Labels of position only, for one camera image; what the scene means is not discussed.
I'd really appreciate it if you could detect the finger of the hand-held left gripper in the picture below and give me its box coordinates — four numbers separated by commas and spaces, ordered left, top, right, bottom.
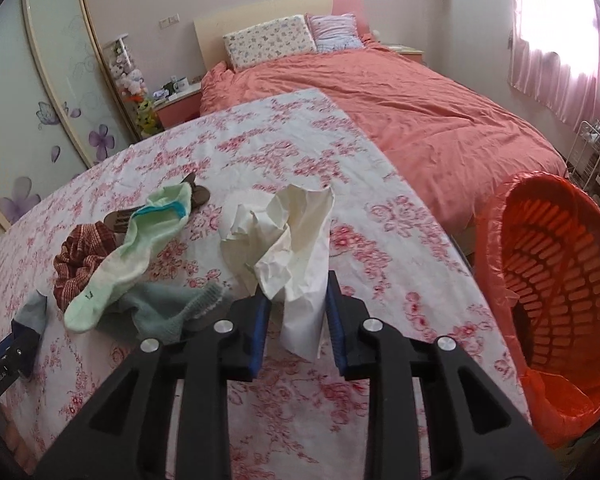
5, 319, 37, 382

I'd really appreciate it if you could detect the beige pink bed headboard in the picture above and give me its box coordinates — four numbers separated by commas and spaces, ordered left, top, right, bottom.
193, 0, 372, 73

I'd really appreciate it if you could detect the floral print pillow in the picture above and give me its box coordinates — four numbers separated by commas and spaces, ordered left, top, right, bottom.
223, 15, 318, 71

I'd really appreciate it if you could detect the grey blue cloth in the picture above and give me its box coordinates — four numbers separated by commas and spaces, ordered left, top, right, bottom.
12, 292, 48, 336

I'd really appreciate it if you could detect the orange laundry basket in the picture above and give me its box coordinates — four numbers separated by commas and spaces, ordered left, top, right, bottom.
475, 170, 600, 451

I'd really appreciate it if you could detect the pink white nightstand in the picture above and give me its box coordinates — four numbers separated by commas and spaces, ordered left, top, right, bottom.
387, 44, 426, 66
155, 82, 203, 130

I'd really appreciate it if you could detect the flower print sliding wardrobe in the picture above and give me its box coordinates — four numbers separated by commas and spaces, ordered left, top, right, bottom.
0, 0, 141, 231

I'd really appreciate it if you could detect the salmon bed cover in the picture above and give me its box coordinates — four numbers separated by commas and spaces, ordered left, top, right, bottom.
200, 42, 568, 241

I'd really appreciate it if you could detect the clear plush toy tube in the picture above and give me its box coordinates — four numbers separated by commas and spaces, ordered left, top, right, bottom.
102, 34, 161, 141

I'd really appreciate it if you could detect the teal knit sock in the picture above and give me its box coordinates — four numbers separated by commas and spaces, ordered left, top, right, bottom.
100, 282, 233, 346

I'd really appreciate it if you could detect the brown sock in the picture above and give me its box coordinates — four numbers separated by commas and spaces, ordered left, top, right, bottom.
104, 172, 212, 233

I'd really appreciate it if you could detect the pink striped pillow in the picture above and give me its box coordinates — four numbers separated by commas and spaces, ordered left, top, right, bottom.
307, 12, 365, 53

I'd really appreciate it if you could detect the red plaid scrunchie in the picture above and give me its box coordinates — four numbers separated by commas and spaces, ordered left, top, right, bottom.
53, 222, 123, 307

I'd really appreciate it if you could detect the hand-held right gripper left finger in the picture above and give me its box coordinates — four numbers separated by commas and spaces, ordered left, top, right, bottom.
32, 295, 273, 480

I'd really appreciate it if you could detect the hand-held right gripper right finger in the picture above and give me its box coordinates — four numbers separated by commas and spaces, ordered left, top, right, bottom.
324, 270, 563, 480

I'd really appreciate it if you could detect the white wire rack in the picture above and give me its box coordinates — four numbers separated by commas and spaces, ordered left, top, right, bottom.
565, 119, 600, 191

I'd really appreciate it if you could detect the pink curtain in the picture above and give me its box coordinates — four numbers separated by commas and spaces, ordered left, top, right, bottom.
507, 0, 600, 131

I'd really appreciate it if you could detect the red plastic basket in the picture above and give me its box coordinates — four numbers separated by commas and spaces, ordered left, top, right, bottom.
500, 175, 600, 401

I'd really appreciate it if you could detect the light green sock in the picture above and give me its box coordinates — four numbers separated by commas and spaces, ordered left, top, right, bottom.
64, 183, 193, 333

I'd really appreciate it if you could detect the white paper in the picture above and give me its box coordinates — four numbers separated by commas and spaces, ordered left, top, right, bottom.
220, 183, 336, 361

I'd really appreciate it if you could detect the pink floral tablecloth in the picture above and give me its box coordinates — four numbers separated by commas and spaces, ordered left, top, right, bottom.
0, 89, 536, 480

